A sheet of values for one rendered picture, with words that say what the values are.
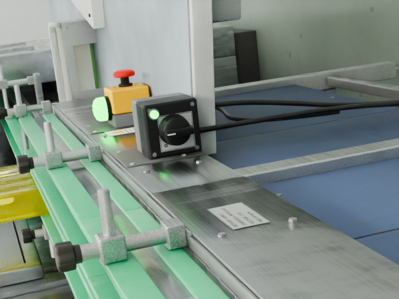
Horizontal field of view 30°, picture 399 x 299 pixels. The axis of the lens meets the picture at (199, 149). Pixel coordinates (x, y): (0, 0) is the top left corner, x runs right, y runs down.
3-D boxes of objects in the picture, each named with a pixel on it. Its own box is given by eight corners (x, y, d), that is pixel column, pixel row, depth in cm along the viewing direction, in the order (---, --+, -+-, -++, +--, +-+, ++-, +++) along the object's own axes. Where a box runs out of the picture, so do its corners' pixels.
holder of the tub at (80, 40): (97, 121, 199) (67, 126, 197) (82, 18, 193) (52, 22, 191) (109, 131, 183) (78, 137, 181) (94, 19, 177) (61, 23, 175)
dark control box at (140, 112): (189, 142, 116) (136, 150, 113) (183, 91, 114) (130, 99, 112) (206, 151, 108) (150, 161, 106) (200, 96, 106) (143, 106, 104)
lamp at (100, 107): (108, 118, 138) (92, 120, 137) (105, 94, 137) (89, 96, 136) (113, 121, 134) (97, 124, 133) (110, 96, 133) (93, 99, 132)
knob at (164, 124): (190, 142, 107) (197, 146, 104) (160, 147, 106) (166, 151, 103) (186, 111, 106) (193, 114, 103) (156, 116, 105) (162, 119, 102)
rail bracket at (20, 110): (56, 149, 179) (3, 158, 175) (46, 79, 175) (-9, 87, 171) (58, 151, 176) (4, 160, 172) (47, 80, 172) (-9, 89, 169)
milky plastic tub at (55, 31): (92, 102, 198) (59, 107, 196) (80, 18, 193) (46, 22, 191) (104, 111, 182) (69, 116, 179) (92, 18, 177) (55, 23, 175)
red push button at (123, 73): (113, 88, 137) (110, 70, 136) (133, 85, 138) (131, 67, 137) (117, 91, 133) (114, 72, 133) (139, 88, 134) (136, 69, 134)
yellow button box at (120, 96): (146, 117, 142) (108, 123, 139) (141, 78, 140) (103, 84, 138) (155, 123, 135) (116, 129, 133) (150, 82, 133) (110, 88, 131)
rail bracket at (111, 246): (182, 238, 78) (55, 264, 74) (174, 170, 77) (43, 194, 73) (193, 249, 74) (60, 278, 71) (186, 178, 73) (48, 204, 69)
